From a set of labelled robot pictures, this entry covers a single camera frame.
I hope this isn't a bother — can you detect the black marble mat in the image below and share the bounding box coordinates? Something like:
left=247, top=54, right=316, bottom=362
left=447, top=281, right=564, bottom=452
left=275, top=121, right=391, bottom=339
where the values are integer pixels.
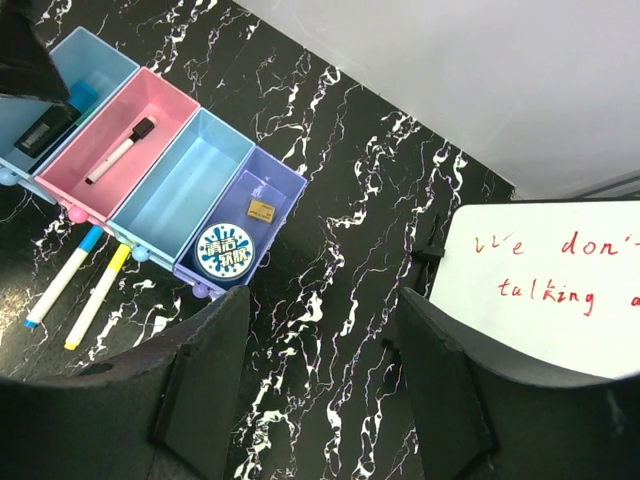
left=0, top=0, right=516, bottom=480

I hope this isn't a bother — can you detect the teal blue bin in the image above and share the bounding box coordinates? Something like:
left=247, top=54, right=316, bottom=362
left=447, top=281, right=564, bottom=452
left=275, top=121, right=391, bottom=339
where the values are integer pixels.
left=108, top=108, right=255, bottom=271

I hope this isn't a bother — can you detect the blue capped white marker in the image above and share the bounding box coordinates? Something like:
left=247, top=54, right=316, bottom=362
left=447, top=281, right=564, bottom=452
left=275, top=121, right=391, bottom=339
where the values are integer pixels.
left=24, top=226, right=104, bottom=329

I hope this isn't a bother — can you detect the white marker pen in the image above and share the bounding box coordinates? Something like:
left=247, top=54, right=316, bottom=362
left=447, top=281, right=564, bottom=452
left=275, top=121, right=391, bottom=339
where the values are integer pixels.
left=85, top=116, right=157, bottom=185

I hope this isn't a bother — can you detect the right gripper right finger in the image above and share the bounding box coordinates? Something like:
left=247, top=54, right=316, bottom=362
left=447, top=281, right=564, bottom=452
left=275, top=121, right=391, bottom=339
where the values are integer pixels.
left=397, top=288, right=639, bottom=479

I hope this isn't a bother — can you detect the yellow eraser block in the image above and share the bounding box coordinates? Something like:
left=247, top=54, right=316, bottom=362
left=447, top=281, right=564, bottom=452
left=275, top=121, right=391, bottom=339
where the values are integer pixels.
left=247, top=199, right=276, bottom=224

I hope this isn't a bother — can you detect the light blue bin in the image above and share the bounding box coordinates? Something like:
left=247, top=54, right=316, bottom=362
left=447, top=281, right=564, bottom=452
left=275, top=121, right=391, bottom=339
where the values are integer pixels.
left=0, top=25, right=141, bottom=186

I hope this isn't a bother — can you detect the yellow capped white marker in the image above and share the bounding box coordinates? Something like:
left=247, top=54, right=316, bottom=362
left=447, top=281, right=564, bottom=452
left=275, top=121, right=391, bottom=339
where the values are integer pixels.
left=64, top=244, right=131, bottom=351

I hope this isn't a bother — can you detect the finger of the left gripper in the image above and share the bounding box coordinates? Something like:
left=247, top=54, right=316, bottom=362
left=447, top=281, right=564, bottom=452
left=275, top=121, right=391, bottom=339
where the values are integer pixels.
left=1, top=1, right=70, bottom=103

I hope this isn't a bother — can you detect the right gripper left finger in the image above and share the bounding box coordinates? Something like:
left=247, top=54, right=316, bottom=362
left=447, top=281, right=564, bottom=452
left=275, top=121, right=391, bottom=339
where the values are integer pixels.
left=1, top=286, right=250, bottom=479

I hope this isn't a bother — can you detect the green sharpener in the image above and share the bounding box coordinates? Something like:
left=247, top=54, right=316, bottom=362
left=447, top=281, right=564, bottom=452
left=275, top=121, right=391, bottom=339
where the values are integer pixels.
left=73, top=104, right=97, bottom=127

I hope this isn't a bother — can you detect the purple bin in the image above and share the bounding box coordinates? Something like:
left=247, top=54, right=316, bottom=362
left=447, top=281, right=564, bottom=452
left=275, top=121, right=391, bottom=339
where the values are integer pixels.
left=174, top=147, right=307, bottom=299

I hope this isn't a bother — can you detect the pink bin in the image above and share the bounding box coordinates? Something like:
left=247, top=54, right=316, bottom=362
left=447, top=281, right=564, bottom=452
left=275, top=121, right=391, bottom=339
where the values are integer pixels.
left=35, top=67, right=200, bottom=229

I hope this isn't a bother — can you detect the white board with writing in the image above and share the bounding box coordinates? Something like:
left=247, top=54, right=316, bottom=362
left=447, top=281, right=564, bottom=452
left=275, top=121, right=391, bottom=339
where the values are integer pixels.
left=429, top=200, right=639, bottom=379

